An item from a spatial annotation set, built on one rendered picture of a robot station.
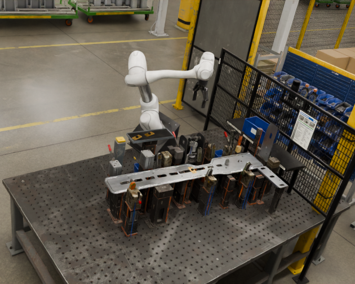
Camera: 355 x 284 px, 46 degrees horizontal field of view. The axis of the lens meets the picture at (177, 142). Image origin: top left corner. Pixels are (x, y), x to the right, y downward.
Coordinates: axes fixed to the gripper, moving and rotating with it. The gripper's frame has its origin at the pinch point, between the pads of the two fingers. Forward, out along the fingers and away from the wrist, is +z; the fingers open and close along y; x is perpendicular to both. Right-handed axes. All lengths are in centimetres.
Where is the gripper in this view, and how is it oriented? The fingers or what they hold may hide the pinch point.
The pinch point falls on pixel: (198, 102)
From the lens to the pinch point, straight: 331.9
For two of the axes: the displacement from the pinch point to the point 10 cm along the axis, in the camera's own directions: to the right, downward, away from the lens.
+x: 8.6, -1.2, 5.0
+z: -1.6, 8.5, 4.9
